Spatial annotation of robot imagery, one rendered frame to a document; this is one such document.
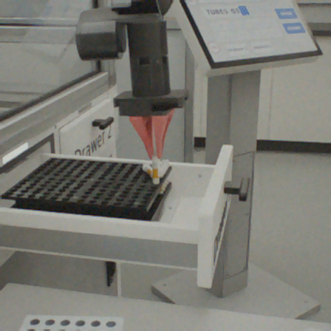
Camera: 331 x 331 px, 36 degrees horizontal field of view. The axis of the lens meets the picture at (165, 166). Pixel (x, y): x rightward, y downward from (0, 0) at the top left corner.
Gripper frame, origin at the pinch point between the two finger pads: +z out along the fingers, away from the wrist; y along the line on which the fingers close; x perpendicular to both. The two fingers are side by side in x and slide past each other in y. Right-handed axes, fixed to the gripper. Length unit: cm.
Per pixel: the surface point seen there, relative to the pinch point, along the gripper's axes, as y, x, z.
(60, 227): -10.9, -13.3, 6.7
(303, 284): 30, 121, 94
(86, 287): -27, 29, 43
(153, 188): -0.4, -1.2, 5.3
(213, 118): -3, 101, 18
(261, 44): 14, 95, -7
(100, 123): -18.5, 28.0, 1.9
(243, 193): 13.6, -4.2, 4.7
